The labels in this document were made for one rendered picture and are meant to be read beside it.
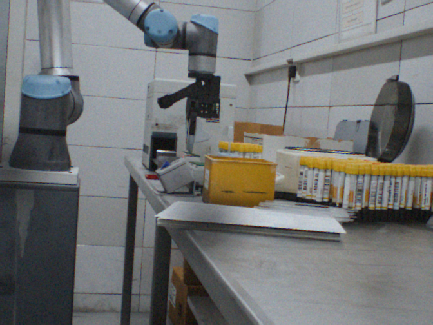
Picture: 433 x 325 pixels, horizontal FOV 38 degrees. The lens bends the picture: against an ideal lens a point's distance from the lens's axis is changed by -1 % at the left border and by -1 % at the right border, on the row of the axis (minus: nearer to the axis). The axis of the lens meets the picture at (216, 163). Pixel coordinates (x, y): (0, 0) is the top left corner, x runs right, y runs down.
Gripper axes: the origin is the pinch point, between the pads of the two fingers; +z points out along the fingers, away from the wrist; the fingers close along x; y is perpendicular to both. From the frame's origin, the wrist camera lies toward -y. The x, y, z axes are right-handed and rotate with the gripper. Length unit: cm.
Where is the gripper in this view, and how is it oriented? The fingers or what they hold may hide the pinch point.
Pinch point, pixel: (187, 147)
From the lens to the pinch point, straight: 171.9
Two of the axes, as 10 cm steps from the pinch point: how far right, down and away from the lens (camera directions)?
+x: -1.9, -0.8, 9.8
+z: -0.7, 10.0, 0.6
